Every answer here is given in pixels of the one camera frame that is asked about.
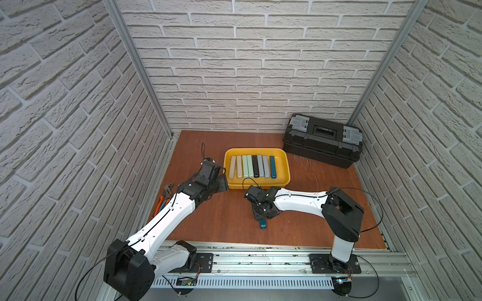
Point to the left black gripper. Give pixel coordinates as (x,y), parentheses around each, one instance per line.
(217,181)

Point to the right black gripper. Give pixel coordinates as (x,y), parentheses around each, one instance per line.
(257,216)

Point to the grey pruner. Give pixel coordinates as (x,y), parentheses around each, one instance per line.
(260,165)
(267,171)

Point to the black folding pruner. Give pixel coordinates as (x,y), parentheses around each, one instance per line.
(255,166)

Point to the yellow plastic tray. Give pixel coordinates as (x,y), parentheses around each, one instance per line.
(282,166)

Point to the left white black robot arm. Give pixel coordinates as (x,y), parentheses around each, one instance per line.
(131,266)

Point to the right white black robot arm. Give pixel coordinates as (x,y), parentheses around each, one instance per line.
(343,215)

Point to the black plastic toolbox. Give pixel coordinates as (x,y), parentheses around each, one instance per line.
(323,140)

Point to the orange handled pliers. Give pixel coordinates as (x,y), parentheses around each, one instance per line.
(164,198)

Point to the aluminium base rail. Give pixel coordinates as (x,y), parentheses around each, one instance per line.
(237,265)

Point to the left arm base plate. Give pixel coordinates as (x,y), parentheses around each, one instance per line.
(202,263)

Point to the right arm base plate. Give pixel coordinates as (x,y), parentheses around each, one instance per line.
(326,263)

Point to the left aluminium corner post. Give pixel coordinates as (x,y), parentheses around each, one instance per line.
(129,44)

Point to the aluminium corner post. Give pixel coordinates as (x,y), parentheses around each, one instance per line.
(406,27)
(129,44)

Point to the right aluminium corner post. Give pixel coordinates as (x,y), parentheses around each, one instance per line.
(406,27)

